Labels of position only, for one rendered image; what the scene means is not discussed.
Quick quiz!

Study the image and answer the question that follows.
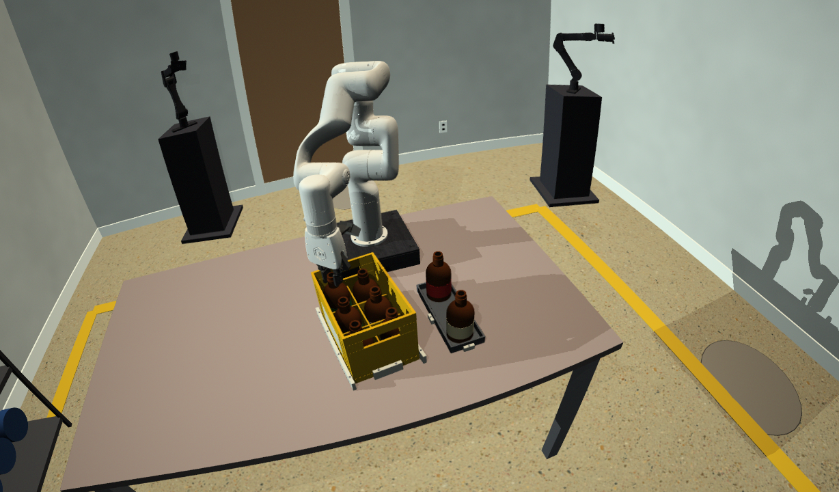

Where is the brown bottle with red label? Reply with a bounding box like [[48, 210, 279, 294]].
[[426, 251, 452, 302]]

